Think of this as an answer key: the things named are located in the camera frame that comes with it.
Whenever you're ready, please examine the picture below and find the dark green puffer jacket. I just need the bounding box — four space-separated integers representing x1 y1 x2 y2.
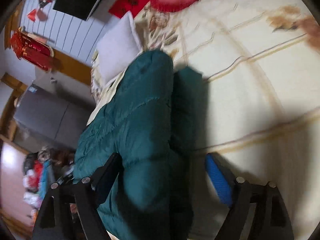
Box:
74 50 202 239

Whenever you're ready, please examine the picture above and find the pile of colourful items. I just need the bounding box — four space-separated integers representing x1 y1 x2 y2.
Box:
22 146 75 222

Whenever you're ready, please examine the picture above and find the grey refrigerator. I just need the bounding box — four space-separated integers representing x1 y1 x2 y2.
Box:
14 83 94 152

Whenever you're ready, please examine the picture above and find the floral cream bed sheet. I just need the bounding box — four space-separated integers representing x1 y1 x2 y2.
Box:
86 0 320 240

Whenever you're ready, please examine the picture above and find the white square pillow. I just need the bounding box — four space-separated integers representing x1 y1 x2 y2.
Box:
97 11 143 84

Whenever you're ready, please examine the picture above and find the small red flag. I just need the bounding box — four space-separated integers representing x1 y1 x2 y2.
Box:
27 9 48 22

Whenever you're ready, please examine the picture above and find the red fringed wall pennant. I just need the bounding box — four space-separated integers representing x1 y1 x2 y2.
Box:
10 31 54 72

